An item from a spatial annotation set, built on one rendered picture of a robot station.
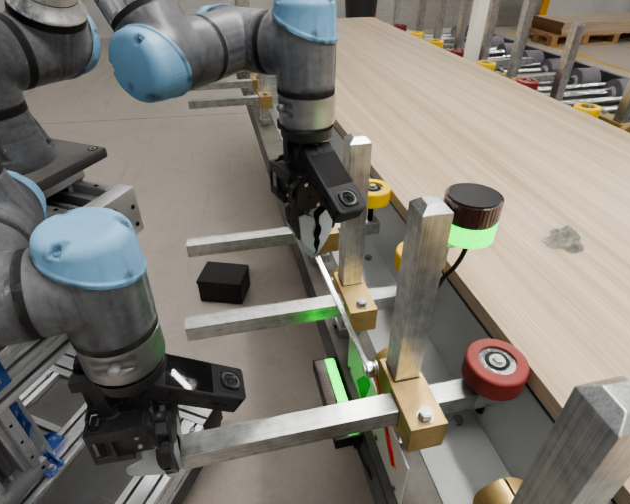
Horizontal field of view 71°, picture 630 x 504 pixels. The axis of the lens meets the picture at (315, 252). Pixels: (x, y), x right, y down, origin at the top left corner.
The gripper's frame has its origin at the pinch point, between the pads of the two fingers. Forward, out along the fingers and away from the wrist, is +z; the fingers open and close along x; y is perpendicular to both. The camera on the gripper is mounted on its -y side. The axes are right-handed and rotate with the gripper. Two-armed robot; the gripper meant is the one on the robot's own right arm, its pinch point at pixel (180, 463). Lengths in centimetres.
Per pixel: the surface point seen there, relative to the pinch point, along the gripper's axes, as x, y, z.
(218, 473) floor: -43, 2, 82
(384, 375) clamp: -4.1, -27.9, -4.8
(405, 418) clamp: 3.1, -27.9, -5.3
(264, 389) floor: -71, -16, 82
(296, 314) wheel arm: -23.5, -19.3, 0.2
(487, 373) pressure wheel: 1.7, -39.0, -9.4
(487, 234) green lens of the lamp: -1.1, -35.2, -29.1
